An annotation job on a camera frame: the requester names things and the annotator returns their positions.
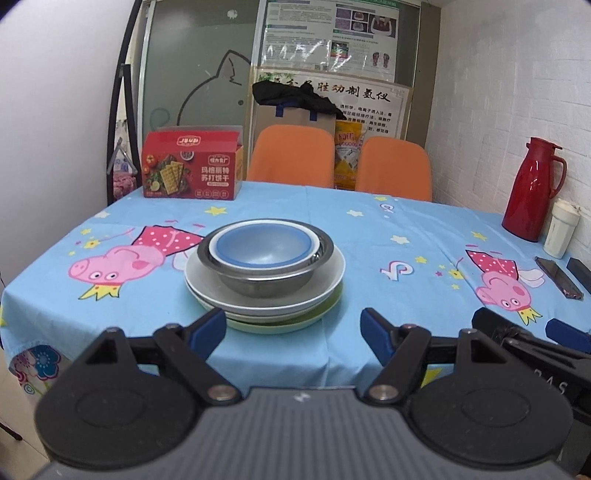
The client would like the right orange chair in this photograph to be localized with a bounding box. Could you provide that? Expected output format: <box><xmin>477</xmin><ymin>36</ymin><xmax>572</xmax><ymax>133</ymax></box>
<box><xmin>355</xmin><ymin>136</ymin><xmax>433</xmax><ymax>202</ymax></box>

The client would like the glass door with cat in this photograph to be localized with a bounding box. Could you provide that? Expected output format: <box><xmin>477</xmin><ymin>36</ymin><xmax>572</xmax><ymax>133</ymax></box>
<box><xmin>138</xmin><ymin>0</ymin><xmax>264</xmax><ymax>163</ymax></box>

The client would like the upper laminated poster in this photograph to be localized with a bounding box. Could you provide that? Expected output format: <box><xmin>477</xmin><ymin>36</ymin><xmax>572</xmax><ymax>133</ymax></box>
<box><xmin>260</xmin><ymin>0</ymin><xmax>401</xmax><ymax>82</ymax></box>

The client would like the black object by phone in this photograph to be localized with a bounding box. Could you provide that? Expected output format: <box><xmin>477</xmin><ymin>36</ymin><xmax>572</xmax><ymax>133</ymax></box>
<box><xmin>567</xmin><ymin>257</ymin><xmax>591</xmax><ymax>293</ymax></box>

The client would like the red cracker box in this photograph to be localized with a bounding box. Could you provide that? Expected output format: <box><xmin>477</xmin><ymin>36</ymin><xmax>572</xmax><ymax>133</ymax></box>
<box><xmin>141</xmin><ymin>126</ymin><xmax>243</xmax><ymax>201</ymax></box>

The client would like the blue plastic bowl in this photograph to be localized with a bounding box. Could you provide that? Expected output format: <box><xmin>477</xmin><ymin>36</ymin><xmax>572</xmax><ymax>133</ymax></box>
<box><xmin>215</xmin><ymin>222</ymin><xmax>309</xmax><ymax>267</ymax></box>

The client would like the left orange chair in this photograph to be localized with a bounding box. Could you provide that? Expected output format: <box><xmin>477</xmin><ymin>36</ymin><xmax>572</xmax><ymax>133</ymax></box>
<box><xmin>246</xmin><ymin>125</ymin><xmax>335</xmax><ymax>189</ymax></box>

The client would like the black cloth on bag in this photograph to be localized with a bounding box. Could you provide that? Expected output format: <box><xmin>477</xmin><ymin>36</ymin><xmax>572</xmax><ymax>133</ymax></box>
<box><xmin>252</xmin><ymin>80</ymin><xmax>346</xmax><ymax>120</ymax></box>

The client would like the black metal stand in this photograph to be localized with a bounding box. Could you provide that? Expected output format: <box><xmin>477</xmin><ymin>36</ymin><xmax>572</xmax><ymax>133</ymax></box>
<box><xmin>105</xmin><ymin>0</ymin><xmax>143</xmax><ymax>205</ymax></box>

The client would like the white ribbed bowl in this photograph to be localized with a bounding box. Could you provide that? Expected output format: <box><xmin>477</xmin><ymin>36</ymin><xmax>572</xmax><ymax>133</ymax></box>
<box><xmin>206</xmin><ymin>219</ymin><xmax>321</xmax><ymax>270</ymax></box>

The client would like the brown paper bag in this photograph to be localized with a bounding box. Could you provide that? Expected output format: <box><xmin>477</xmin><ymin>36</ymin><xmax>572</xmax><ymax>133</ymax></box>
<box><xmin>253</xmin><ymin>105</ymin><xmax>335</xmax><ymax>139</ymax></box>

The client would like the green plastic plate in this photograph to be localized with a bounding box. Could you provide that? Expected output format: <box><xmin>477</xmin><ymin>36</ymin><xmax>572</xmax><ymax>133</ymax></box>
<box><xmin>226</xmin><ymin>282</ymin><xmax>344</xmax><ymax>335</ymax></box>

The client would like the white tumbler cup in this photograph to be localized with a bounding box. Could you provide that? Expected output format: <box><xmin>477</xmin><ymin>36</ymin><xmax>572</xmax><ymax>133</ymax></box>
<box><xmin>544</xmin><ymin>199</ymin><xmax>581</xmax><ymax>259</ymax></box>

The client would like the orange chair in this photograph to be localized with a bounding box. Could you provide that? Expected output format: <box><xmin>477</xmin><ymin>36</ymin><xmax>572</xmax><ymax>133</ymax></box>
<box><xmin>246</xmin><ymin>125</ymin><xmax>335</xmax><ymax>189</ymax></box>
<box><xmin>355</xmin><ymin>136</ymin><xmax>433</xmax><ymax>202</ymax></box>

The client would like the black smartphone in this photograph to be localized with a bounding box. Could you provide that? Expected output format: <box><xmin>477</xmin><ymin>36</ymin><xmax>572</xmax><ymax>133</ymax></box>
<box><xmin>535</xmin><ymin>256</ymin><xmax>584</xmax><ymax>300</ymax></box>

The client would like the stainless steel bowl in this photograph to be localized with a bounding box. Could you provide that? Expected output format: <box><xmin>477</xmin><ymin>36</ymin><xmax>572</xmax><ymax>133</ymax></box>
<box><xmin>197</xmin><ymin>218</ymin><xmax>335</xmax><ymax>298</ymax></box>

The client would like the red thermos jug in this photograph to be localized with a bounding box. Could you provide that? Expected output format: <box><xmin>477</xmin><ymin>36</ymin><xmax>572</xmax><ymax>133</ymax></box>
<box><xmin>502</xmin><ymin>137</ymin><xmax>568</xmax><ymax>242</ymax></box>

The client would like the floral white plate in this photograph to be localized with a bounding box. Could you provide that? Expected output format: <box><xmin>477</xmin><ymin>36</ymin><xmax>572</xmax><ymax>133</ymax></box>
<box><xmin>183</xmin><ymin>248</ymin><xmax>346</xmax><ymax>317</ymax></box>

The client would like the yellow snack bag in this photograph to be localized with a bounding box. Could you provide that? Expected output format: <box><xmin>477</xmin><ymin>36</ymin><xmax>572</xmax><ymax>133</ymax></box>
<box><xmin>334</xmin><ymin>120</ymin><xmax>363</xmax><ymax>190</ymax></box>

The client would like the white poster with characters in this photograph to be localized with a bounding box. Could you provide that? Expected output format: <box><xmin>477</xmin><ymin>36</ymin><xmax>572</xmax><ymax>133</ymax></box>
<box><xmin>256</xmin><ymin>68</ymin><xmax>413</xmax><ymax>139</ymax></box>

